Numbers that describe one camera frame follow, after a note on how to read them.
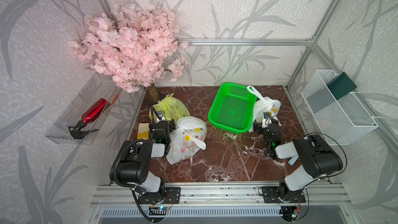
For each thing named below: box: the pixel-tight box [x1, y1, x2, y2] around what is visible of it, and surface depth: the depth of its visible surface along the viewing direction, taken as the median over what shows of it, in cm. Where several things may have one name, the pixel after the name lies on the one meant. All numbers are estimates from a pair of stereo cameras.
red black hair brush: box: [66, 93, 121, 139], surface depth 64 cm
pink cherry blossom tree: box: [66, 0, 190, 104], surface depth 74 cm
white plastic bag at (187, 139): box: [166, 116, 208, 165], surface depth 85 cm
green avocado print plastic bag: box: [152, 92, 191, 125], surface depth 93 cm
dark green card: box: [325, 71, 358, 101], surface depth 72 cm
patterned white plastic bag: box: [246, 85, 282, 133], surface depth 92 cm
